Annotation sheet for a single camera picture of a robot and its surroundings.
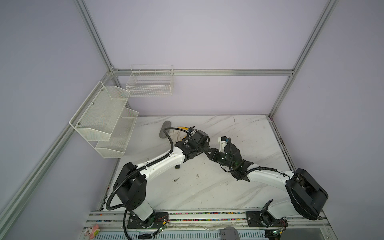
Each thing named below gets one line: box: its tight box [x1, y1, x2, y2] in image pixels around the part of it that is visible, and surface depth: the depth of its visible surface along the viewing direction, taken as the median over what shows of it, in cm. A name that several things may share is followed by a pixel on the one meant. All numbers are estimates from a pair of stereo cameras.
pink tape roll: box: [89, 224, 99, 239], surface depth 70 cm
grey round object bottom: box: [219, 226, 240, 240], surface depth 70 cm
